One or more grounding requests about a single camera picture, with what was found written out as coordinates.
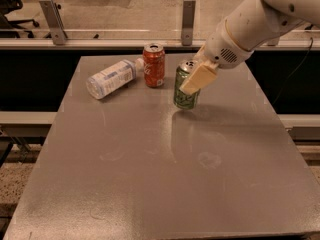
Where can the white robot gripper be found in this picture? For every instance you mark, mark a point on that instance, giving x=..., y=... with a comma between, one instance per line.
x=224, y=48

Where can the green soda can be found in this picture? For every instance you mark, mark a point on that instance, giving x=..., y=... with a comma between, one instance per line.
x=183, y=99

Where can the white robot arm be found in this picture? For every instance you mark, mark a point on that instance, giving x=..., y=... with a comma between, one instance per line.
x=248, y=26

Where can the red cola can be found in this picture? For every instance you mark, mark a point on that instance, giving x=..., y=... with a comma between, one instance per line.
x=154, y=65

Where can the clear plastic water bottle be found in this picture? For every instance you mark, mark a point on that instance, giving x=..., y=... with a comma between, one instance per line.
x=112, y=78

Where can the middle metal railing bracket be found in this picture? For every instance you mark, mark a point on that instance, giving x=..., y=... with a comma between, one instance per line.
x=188, y=15

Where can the metal railing bracket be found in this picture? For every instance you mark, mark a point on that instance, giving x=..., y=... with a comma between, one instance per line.
x=188, y=15
x=273, y=42
x=54, y=21

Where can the right metal railing bracket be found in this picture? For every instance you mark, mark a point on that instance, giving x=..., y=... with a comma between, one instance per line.
x=273, y=42

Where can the left metal railing bracket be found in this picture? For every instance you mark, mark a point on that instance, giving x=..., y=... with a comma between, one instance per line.
x=54, y=21

